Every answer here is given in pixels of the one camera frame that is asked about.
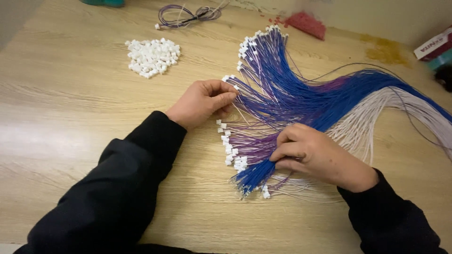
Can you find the person's left hand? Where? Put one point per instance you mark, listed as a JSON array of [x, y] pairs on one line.
[[197, 102]]

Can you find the person's right hand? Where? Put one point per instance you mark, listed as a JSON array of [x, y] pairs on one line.
[[317, 157]]

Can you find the pile of white plastic connectors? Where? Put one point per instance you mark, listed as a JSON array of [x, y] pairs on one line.
[[153, 57]]

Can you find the bag of red connectors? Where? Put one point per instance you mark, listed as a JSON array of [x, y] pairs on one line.
[[305, 24]]

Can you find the teal container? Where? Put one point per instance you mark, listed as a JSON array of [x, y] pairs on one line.
[[103, 2]]

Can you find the black object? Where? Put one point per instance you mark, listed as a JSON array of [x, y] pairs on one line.
[[445, 77]]

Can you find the teal box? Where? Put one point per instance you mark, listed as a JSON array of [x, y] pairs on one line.
[[440, 59]]

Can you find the red white cardboard box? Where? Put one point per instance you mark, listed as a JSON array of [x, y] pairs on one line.
[[433, 44]]

